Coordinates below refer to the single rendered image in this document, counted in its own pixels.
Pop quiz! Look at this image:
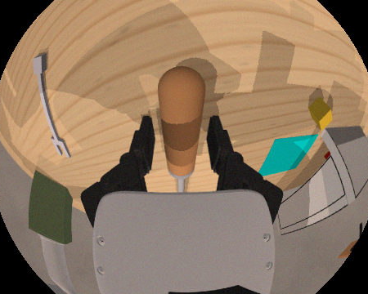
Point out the teal square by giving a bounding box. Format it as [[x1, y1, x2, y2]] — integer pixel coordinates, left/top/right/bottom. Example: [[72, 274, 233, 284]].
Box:
[[258, 134, 319, 176]]

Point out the wooden tool handle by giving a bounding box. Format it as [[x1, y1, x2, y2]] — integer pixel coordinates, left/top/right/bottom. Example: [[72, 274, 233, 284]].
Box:
[[158, 66, 205, 192]]

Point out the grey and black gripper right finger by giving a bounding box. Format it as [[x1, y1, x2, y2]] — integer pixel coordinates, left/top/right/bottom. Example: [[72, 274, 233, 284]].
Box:
[[207, 116, 283, 224]]

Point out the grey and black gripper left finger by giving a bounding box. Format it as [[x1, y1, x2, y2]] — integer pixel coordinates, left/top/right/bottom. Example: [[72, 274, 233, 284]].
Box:
[[80, 116, 155, 228]]

